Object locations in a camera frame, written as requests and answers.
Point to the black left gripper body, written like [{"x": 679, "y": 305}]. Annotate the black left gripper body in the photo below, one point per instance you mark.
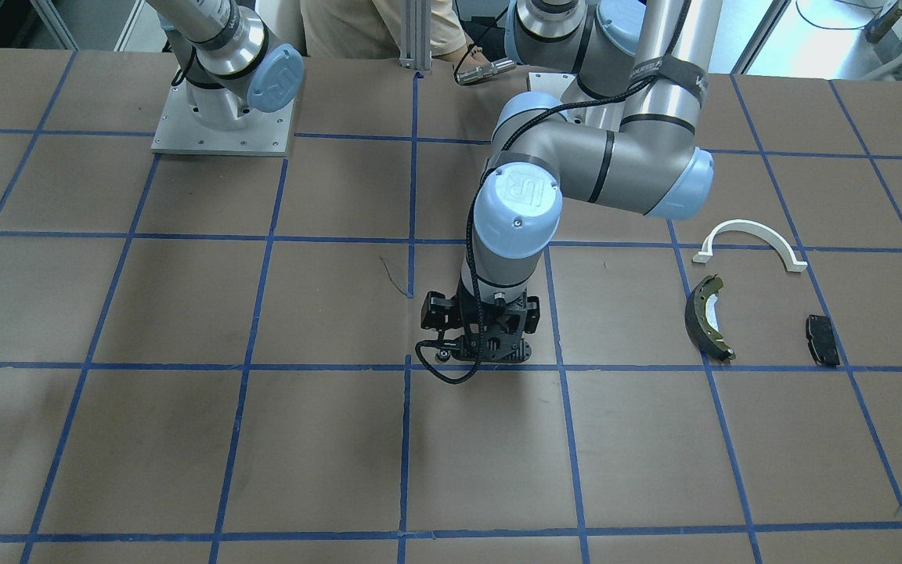
[{"x": 435, "y": 311}]

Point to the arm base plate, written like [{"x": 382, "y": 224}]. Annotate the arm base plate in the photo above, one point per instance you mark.
[
  {"x": 197, "y": 121},
  {"x": 548, "y": 89}
]

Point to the black brake pad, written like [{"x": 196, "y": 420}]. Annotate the black brake pad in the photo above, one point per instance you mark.
[{"x": 821, "y": 340}]

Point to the aluminium frame post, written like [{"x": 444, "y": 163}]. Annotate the aluminium frame post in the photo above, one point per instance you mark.
[{"x": 415, "y": 48}]

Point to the white curved plastic bracket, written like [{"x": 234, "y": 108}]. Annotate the white curved plastic bracket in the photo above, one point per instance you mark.
[{"x": 790, "y": 260}]

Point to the person in beige shirt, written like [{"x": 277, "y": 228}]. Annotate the person in beige shirt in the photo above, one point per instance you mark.
[{"x": 372, "y": 30}]

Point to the green brake shoe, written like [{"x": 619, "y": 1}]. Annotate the green brake shoe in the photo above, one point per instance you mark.
[{"x": 701, "y": 320}]

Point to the silver flashlight tool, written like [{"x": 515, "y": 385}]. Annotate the silver flashlight tool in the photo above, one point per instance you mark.
[{"x": 485, "y": 72}]

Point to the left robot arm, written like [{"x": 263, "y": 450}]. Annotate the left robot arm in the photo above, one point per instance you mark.
[{"x": 622, "y": 135}]

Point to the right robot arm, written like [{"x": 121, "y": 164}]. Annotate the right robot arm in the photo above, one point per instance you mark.
[{"x": 234, "y": 73}]

